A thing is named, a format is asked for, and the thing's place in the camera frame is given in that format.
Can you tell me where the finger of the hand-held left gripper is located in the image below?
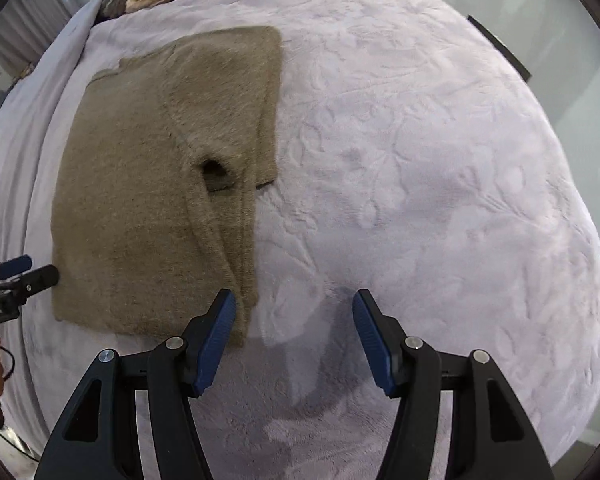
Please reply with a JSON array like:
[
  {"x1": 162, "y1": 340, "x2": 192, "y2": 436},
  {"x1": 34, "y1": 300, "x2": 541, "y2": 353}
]
[
  {"x1": 7, "y1": 265, "x2": 60, "y2": 305},
  {"x1": 0, "y1": 255, "x2": 33, "y2": 283}
]

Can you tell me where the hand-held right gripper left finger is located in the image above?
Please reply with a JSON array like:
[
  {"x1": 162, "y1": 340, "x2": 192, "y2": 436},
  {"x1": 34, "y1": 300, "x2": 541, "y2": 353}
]
[{"x1": 34, "y1": 288, "x2": 237, "y2": 480}]

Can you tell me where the olive knit sweater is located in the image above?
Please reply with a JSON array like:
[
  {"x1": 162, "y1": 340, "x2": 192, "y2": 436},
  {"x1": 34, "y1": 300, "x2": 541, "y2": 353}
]
[{"x1": 51, "y1": 25, "x2": 283, "y2": 348}]

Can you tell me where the pale grey bed sheet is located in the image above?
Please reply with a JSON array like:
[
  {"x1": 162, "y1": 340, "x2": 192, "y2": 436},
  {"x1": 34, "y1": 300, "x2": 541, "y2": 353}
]
[{"x1": 0, "y1": 0, "x2": 103, "y2": 461}]

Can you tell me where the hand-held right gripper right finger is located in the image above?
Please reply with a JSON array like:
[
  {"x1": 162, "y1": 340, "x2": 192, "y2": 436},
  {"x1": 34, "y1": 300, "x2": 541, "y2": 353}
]
[{"x1": 352, "y1": 288, "x2": 556, "y2": 480}]

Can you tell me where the grey curtain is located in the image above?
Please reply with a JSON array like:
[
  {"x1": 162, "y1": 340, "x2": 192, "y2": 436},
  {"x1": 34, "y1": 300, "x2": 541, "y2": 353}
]
[{"x1": 0, "y1": 0, "x2": 76, "y2": 76}]

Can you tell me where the lavender embossed blanket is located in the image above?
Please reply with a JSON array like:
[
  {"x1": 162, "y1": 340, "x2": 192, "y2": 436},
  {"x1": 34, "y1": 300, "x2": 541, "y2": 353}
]
[{"x1": 10, "y1": 0, "x2": 600, "y2": 480}]

